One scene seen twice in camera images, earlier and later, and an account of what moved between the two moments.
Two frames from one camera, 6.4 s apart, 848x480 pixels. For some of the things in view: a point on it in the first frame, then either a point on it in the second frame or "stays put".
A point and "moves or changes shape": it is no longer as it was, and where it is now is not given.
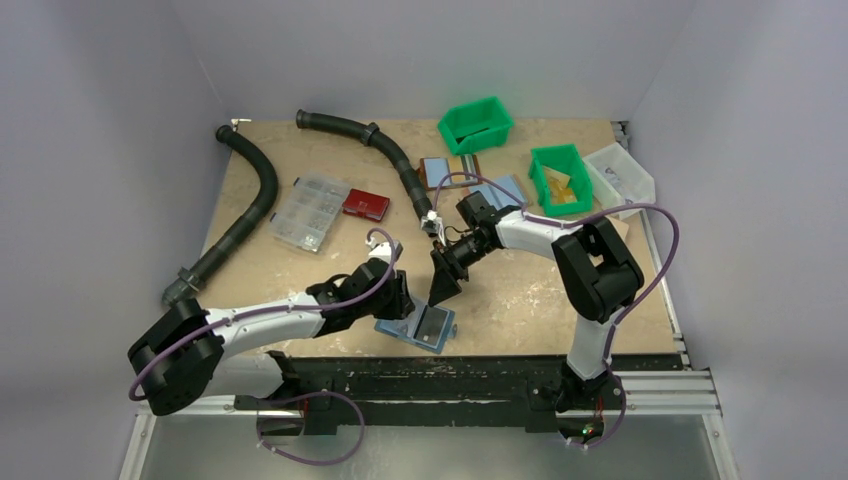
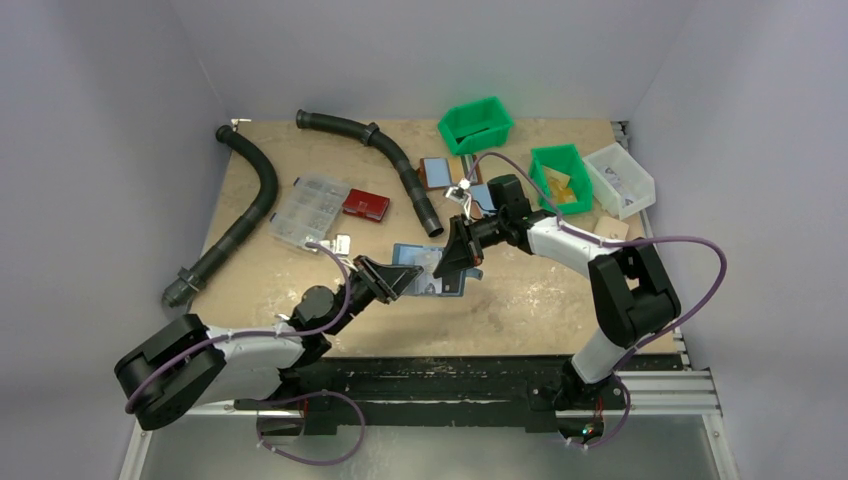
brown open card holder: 433,170 stays put
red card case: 368,205 stays put
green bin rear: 476,126 stays put
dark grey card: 431,326 moves or changes shape
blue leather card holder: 398,327 -> 427,257
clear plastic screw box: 307,212 stays put
